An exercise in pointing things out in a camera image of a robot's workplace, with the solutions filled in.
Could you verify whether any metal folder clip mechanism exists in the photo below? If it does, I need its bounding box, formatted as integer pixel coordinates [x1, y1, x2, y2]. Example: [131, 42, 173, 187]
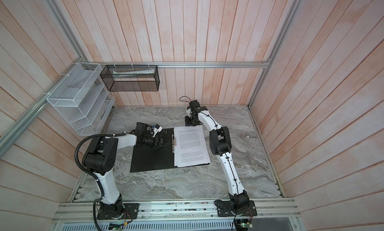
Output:
[172, 134, 176, 153]

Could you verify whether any white wire mesh organizer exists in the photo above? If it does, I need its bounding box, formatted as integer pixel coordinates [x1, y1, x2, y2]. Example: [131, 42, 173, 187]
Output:
[47, 63, 115, 136]

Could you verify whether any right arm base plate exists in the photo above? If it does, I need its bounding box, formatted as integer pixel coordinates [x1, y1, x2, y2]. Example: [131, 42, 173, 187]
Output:
[214, 200, 258, 217]

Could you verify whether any white folder black inside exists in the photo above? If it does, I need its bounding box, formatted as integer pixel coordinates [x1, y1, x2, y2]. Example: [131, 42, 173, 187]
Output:
[129, 128, 211, 173]

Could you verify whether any left green circuit board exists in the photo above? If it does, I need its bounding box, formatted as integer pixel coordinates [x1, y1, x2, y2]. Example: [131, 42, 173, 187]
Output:
[108, 223, 125, 231]

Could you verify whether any right green circuit board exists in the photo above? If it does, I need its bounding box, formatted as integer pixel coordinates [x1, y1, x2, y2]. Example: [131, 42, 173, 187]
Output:
[234, 219, 253, 231]

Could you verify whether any horizontal aluminium wall bar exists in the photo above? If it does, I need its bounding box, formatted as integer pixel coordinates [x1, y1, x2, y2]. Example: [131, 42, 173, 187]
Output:
[95, 61, 269, 68]

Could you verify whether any paper inside black basket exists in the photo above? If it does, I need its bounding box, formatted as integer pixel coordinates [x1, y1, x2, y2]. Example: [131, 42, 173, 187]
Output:
[112, 68, 156, 79]

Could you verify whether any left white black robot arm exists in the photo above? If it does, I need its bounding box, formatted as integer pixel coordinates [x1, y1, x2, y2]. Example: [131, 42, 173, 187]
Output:
[75, 122, 172, 219]

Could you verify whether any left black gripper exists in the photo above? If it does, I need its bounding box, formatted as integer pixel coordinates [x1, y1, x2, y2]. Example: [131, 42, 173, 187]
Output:
[141, 135, 171, 149]

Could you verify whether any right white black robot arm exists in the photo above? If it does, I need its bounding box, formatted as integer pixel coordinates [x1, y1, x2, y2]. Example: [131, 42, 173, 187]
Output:
[185, 100, 250, 216]

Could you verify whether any black mesh basket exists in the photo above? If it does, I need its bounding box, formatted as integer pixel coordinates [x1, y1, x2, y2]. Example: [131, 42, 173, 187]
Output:
[101, 65, 160, 92]

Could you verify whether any black corrugated cable conduit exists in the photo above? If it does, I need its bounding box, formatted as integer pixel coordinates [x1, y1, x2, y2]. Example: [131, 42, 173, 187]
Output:
[74, 133, 127, 231]

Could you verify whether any printed paper sheet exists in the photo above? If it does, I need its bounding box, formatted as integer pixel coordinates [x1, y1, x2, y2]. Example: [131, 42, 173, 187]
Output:
[174, 125, 211, 168]

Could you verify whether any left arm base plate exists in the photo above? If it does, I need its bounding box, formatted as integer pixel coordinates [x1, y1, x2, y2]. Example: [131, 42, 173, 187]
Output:
[97, 203, 140, 220]

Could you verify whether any aluminium front rail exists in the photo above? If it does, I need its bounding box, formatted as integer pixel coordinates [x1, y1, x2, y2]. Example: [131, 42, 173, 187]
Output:
[52, 198, 301, 224]

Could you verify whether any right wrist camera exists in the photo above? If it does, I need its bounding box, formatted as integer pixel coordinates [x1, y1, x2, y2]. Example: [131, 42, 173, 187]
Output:
[187, 106, 192, 118]

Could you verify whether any green circuit board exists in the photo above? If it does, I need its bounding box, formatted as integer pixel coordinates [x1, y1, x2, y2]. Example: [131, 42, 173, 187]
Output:
[108, 223, 125, 231]
[234, 219, 253, 231]

